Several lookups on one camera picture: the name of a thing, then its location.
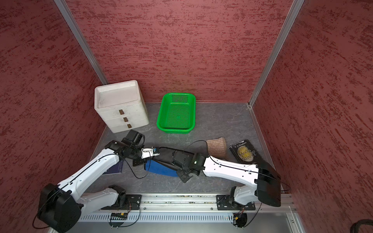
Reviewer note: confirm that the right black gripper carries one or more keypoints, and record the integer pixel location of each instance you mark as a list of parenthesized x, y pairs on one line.
[(184, 177)]

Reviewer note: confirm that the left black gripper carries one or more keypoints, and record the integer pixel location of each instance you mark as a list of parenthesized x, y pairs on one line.
[(135, 162)]

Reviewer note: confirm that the grey blue cloth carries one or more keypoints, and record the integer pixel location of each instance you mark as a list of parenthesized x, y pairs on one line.
[(162, 164)]

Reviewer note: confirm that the brown striped dishcloth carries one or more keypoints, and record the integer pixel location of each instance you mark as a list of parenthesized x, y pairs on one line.
[(217, 148)]

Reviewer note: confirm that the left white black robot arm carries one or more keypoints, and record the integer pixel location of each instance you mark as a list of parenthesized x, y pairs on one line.
[(62, 205)]

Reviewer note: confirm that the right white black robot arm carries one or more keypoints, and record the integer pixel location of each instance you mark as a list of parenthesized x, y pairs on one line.
[(260, 182)]

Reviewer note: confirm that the blue book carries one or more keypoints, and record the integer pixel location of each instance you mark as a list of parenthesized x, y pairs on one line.
[(115, 169)]

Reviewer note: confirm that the white three-drawer cabinet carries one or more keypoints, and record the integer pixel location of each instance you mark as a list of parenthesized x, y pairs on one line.
[(121, 106)]

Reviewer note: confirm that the green plastic basket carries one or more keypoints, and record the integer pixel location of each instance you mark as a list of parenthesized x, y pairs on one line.
[(177, 113)]

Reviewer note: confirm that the black gold book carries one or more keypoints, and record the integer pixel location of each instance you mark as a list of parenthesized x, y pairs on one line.
[(245, 153)]

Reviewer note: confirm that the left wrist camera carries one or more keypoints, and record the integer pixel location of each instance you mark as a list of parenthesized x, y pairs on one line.
[(149, 152)]

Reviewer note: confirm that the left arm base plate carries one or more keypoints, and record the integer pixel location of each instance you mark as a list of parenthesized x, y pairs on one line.
[(132, 202)]

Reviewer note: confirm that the aluminium rail frame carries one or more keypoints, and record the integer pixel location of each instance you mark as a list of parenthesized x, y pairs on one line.
[(199, 208)]

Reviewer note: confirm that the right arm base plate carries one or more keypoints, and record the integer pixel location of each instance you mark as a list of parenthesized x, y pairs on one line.
[(223, 203)]

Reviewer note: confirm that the left metal corner post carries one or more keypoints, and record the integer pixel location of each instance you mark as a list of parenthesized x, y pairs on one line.
[(72, 24)]

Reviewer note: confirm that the metal corner post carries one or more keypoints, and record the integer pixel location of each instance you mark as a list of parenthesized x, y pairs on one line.
[(287, 25), (72, 24)]

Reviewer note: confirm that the right metal corner post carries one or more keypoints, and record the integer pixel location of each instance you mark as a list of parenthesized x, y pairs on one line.
[(287, 25)]

